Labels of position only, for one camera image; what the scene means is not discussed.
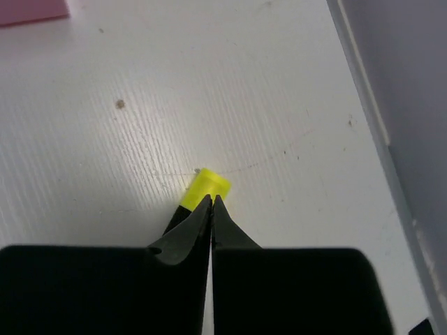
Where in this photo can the yellow highlighter marker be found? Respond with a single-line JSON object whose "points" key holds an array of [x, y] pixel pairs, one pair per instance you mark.
{"points": [[205, 182]]}

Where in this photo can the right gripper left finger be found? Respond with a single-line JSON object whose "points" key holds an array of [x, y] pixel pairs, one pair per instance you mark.
{"points": [[157, 289]]}

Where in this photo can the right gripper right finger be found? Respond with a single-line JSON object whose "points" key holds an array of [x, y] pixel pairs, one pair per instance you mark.
{"points": [[260, 290]]}

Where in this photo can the red container bin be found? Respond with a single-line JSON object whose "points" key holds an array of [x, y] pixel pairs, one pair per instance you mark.
{"points": [[25, 11]]}

